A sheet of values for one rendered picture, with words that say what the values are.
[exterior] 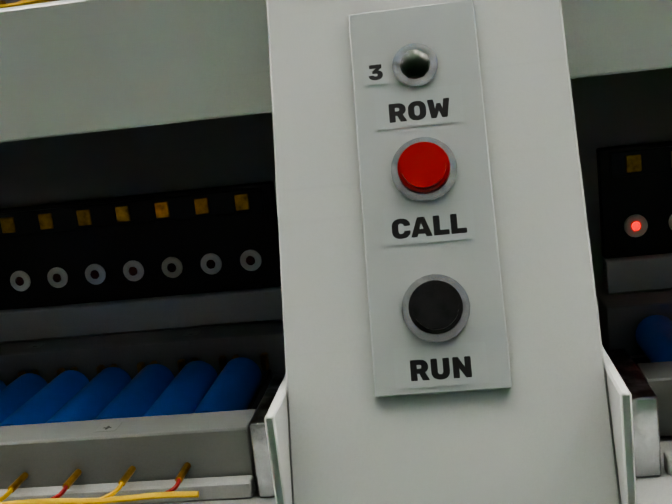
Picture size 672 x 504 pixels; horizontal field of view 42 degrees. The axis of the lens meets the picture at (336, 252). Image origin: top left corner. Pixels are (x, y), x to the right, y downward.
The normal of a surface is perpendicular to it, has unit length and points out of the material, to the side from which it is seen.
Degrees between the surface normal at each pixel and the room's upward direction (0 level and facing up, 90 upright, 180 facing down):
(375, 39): 90
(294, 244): 90
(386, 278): 90
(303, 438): 90
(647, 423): 113
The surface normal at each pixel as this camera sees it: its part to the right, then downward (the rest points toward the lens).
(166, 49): -0.11, 0.21
